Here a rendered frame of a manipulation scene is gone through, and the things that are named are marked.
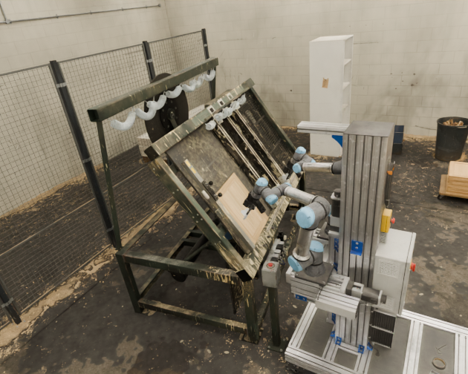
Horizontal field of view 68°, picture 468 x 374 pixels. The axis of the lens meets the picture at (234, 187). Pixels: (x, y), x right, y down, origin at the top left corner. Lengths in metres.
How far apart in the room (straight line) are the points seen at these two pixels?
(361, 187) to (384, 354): 1.49
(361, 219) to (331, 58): 4.31
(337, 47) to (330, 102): 0.91
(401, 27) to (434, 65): 0.92
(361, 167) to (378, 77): 5.58
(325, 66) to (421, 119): 2.42
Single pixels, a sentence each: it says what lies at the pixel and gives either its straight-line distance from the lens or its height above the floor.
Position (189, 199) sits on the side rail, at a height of 1.50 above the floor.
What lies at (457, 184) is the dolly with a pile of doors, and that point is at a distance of 5.53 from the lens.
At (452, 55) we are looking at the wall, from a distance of 7.54.
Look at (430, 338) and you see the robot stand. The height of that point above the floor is 0.21.
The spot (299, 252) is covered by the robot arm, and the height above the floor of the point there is 1.32.
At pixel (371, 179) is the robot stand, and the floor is 1.75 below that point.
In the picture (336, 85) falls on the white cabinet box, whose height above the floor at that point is 1.32.
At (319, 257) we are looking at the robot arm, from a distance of 2.46.
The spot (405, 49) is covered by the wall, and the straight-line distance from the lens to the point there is 7.56.
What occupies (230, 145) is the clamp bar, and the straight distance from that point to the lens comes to 3.38.
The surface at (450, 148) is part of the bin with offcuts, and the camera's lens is 6.80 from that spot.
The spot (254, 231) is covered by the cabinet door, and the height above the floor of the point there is 0.94.
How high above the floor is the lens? 2.78
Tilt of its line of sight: 28 degrees down
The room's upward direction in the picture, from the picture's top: 7 degrees counter-clockwise
